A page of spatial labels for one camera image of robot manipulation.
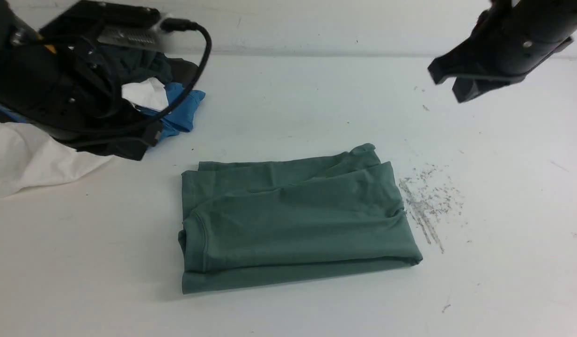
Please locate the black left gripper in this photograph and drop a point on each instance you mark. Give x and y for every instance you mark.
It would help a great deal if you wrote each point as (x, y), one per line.
(59, 79)

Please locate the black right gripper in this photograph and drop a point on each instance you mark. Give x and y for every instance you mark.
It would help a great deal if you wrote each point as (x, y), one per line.
(513, 38)

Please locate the green long-sleeved shirt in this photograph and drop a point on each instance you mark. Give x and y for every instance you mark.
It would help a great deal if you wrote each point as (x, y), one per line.
(251, 224)

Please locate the blue shirt in pile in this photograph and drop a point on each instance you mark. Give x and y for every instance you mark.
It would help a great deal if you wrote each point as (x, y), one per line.
(150, 95)

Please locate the white shirt in pile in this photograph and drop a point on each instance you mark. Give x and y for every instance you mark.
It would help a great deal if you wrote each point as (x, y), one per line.
(30, 158)

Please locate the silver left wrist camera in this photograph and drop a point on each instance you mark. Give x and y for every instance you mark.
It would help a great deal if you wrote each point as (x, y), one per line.
(113, 24)

